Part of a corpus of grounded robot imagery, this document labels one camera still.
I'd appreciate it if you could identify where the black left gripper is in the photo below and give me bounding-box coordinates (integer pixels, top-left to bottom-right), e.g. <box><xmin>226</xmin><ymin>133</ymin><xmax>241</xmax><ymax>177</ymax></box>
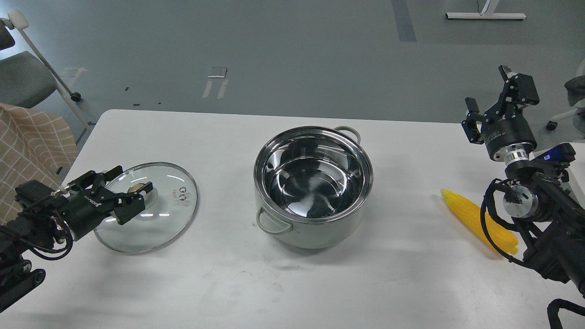
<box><xmin>61</xmin><ymin>166</ymin><xmax>154</xmax><ymax>241</ymax></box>

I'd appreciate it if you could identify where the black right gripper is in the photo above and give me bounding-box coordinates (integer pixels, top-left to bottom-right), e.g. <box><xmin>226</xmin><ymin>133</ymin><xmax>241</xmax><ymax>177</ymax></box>
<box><xmin>461</xmin><ymin>65</ymin><xmax>540</xmax><ymax>162</ymax></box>

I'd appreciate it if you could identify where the glass pot lid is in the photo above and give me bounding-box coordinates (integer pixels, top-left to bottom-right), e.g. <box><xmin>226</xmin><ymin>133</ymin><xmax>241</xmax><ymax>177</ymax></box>
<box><xmin>94</xmin><ymin>162</ymin><xmax>198</xmax><ymax>254</ymax></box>

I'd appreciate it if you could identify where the yellow corn cob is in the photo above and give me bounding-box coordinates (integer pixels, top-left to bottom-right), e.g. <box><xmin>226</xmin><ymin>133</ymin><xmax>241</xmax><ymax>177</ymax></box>
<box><xmin>441</xmin><ymin>189</ymin><xmax>519</xmax><ymax>255</ymax></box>

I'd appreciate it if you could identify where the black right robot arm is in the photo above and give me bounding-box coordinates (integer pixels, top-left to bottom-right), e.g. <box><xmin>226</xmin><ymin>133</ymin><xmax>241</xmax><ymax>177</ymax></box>
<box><xmin>462</xmin><ymin>65</ymin><xmax>585</xmax><ymax>294</ymax></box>

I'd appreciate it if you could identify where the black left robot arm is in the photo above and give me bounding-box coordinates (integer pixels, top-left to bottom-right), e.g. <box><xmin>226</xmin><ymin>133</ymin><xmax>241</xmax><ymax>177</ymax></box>
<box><xmin>0</xmin><ymin>166</ymin><xmax>154</xmax><ymax>310</ymax></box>

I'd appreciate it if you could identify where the white steel cooking pot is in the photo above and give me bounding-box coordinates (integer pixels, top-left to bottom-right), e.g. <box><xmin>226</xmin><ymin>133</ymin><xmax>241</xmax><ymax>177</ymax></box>
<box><xmin>253</xmin><ymin>126</ymin><xmax>374</xmax><ymax>249</ymax></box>

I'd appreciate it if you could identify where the grey chair at right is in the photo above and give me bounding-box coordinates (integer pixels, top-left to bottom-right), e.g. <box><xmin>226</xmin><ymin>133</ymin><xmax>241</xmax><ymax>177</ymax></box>
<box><xmin>545</xmin><ymin>60</ymin><xmax>585</xmax><ymax>135</ymax></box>

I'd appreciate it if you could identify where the beige checkered cloth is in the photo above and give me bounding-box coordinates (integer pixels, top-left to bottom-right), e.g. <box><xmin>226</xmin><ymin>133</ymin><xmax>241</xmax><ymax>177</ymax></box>
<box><xmin>0</xmin><ymin>104</ymin><xmax>79</xmax><ymax>224</ymax></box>

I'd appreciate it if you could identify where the white desk leg base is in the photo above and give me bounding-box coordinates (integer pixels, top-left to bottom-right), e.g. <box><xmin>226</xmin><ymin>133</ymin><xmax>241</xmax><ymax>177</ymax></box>
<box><xmin>445</xmin><ymin>0</ymin><xmax>527</xmax><ymax>21</ymax></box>

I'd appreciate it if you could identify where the grey office chair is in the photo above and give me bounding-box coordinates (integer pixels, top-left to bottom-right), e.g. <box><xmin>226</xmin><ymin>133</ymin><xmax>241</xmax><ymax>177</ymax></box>
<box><xmin>0</xmin><ymin>9</ymin><xmax>90</xmax><ymax>129</ymax></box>

